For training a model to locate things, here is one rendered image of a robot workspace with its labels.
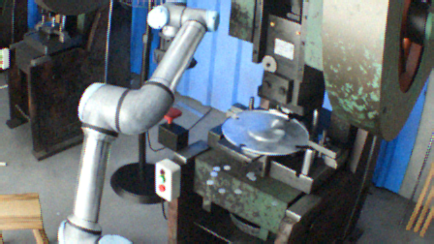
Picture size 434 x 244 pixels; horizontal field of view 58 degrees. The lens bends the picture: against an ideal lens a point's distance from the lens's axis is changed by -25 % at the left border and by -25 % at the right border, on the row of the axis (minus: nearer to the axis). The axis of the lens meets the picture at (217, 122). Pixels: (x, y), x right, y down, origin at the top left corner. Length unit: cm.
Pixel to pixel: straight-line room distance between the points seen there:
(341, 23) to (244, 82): 227
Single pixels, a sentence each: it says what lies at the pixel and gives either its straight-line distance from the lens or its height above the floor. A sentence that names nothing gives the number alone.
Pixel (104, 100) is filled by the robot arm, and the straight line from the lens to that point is 128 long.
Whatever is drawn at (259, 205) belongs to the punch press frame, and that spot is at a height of 58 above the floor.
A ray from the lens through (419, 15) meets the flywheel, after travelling 136.
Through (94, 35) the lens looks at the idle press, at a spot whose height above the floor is 69.
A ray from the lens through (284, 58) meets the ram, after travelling 160.
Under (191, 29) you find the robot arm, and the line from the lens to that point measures 144.
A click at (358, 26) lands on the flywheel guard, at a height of 132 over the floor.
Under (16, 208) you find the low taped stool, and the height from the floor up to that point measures 33.
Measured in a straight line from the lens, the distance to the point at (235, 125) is 168.
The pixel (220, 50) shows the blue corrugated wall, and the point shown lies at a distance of 338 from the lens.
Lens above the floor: 155
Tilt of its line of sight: 27 degrees down
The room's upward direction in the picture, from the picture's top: 6 degrees clockwise
